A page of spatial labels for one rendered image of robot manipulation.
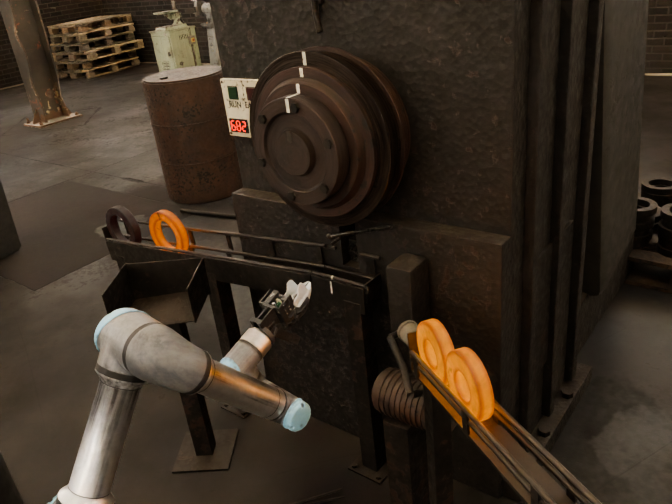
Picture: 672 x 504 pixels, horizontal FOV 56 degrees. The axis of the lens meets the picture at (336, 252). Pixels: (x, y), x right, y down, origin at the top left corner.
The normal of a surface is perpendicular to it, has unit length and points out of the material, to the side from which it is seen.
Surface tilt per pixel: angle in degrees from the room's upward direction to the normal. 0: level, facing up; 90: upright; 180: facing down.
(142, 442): 0
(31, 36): 90
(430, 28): 90
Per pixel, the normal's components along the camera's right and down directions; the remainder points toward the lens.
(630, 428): -0.11, -0.89
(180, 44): 0.79, 0.19
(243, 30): -0.60, 0.41
